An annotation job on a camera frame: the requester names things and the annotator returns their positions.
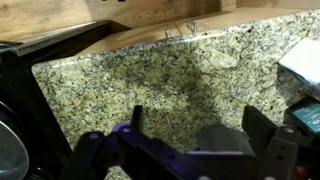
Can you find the black frying pan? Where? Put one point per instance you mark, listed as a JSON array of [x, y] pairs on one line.
[[14, 158]]

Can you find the small white spray bottle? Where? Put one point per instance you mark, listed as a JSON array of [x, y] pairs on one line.
[[303, 60]]

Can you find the black electric stove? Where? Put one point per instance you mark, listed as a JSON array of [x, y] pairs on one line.
[[35, 123]]

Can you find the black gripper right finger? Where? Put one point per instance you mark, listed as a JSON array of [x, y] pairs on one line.
[[259, 129]]

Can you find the dark green glass bottle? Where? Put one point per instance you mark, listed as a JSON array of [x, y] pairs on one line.
[[305, 115]]

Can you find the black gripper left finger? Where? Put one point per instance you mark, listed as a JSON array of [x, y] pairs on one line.
[[137, 117]]

